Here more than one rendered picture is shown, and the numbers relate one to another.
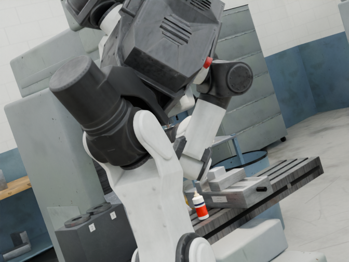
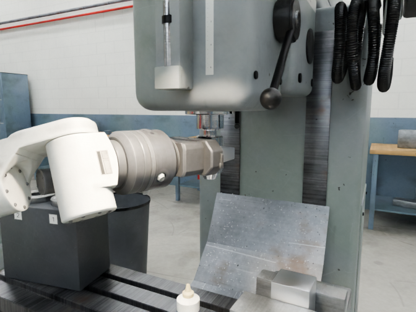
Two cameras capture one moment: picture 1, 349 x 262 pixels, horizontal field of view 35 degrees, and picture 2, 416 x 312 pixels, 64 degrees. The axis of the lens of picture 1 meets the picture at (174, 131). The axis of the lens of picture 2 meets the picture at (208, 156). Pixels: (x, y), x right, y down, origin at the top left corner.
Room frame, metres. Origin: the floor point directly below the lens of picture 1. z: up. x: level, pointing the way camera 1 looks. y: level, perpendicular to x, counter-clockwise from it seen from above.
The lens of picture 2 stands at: (1.87, -0.50, 1.31)
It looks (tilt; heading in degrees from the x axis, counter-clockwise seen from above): 8 degrees down; 66
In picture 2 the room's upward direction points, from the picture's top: straight up
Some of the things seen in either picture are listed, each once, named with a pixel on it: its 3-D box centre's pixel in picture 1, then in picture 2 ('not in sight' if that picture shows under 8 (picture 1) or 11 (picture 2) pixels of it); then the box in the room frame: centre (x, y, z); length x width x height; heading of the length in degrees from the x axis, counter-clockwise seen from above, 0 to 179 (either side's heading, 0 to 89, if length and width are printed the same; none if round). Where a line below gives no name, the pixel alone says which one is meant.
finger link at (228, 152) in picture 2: not in sight; (222, 154); (2.12, -0.02, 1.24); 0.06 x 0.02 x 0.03; 20
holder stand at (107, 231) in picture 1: (97, 240); (56, 234); (1.85, 0.36, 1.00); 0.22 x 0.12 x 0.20; 139
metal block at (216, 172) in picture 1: (216, 175); (293, 296); (2.20, -0.11, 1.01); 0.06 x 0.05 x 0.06; 127
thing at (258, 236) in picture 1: (210, 249); not in sight; (2.11, 0.01, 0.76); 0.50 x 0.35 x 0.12; 39
